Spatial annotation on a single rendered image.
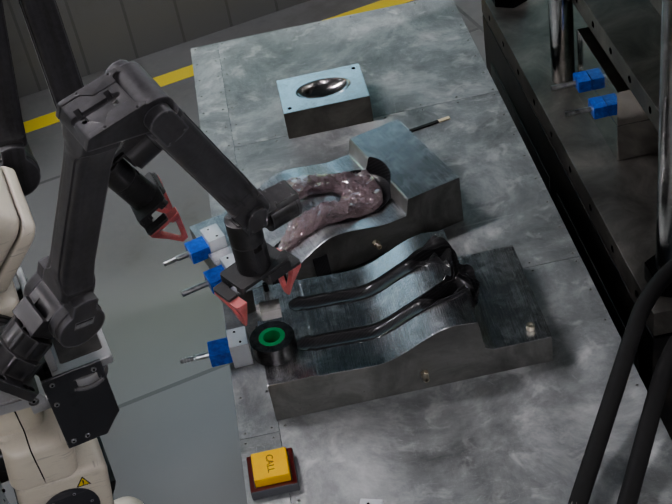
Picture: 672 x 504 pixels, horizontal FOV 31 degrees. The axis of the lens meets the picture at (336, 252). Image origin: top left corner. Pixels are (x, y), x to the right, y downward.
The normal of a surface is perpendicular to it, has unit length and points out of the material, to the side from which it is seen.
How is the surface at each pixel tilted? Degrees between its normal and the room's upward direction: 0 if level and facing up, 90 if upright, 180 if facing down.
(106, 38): 90
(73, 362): 0
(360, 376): 90
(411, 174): 0
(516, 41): 0
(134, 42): 90
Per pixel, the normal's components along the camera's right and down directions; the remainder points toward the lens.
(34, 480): 0.38, 0.55
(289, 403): 0.15, 0.62
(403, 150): -0.15, -0.76
